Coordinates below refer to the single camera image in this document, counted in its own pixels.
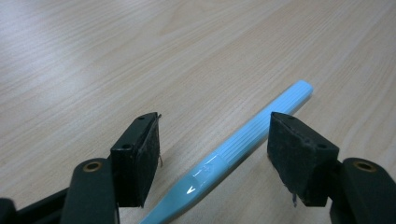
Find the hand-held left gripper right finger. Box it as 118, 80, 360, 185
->
266, 112, 340, 207

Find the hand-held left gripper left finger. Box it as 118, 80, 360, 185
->
109, 112, 162, 208

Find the light blue toothbrush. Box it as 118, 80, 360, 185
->
138, 79, 315, 224

